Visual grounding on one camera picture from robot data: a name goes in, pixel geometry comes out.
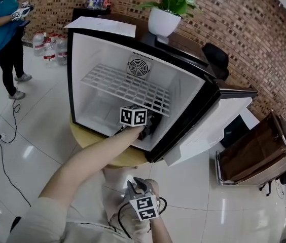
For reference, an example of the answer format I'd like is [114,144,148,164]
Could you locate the row of small drink bottles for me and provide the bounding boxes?
[86,0,111,11]

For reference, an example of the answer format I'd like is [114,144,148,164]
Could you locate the white wire shelf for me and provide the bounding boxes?
[80,63,172,117]

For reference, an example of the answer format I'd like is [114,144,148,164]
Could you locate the person's right forearm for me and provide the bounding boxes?
[149,216,173,243]

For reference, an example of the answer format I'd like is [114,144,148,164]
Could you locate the white paper sheet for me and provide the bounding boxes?
[63,16,136,38]

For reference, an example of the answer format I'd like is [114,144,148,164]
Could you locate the black office chair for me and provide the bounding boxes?
[258,166,286,197]

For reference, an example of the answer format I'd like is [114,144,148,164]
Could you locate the black padded chair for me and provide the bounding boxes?
[201,43,230,80]

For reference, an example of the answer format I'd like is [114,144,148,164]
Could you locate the green plant in white pot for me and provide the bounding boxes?
[125,0,202,44]

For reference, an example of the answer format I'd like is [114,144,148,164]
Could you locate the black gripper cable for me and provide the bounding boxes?
[117,197,168,239]

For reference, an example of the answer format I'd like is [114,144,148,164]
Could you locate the person's left forearm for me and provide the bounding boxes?
[38,125,145,209]

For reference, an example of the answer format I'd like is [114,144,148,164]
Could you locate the black mini fridge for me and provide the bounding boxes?
[66,14,258,167]

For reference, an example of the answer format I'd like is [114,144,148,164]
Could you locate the black glass-door cooler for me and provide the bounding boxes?
[71,8,112,23]

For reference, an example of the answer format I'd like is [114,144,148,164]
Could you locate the person's beige trousers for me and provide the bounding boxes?
[64,166,160,243]

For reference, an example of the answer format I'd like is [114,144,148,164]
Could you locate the dark blue cleaning cloth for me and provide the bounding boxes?
[142,99,164,136]

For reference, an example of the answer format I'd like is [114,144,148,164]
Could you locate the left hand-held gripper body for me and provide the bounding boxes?
[120,105,157,140]

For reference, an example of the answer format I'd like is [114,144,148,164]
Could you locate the black flat tray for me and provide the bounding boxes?
[154,37,209,67]

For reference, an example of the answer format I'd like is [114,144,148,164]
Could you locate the white-topped black desk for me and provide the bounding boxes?
[220,107,260,148]

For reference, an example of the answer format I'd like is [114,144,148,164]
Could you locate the brown wood-grain metal cabinet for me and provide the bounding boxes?
[215,110,286,186]

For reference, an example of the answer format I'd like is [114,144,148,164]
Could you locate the round yellow wooden table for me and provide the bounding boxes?
[69,112,149,168]

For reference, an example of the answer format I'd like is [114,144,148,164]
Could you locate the black power cable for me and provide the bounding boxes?
[0,99,21,144]
[0,143,32,208]

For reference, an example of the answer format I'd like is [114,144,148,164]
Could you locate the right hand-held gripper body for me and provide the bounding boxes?
[125,189,162,222]

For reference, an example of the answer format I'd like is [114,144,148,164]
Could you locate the person's beige shirt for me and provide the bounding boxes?
[6,197,68,243]

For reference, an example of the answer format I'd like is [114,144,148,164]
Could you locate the cluster of large water jugs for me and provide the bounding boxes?
[32,31,68,68]

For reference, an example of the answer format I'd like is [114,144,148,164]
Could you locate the round white fan grille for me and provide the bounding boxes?
[127,57,152,77]

